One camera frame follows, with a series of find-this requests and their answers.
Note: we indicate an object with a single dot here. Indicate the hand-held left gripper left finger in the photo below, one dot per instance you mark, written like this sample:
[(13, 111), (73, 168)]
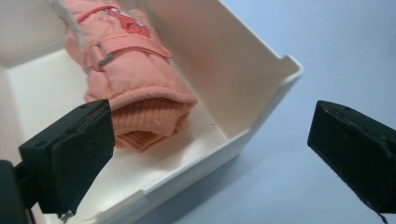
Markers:
[(71, 161)]

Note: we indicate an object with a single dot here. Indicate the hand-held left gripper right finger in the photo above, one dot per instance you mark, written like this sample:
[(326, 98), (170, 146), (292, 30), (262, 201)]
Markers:
[(358, 152)]

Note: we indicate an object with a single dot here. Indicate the pink glove with red print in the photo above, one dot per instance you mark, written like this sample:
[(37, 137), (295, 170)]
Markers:
[(137, 77)]

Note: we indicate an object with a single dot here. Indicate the white box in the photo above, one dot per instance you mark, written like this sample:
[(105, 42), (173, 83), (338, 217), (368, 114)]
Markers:
[(230, 77)]

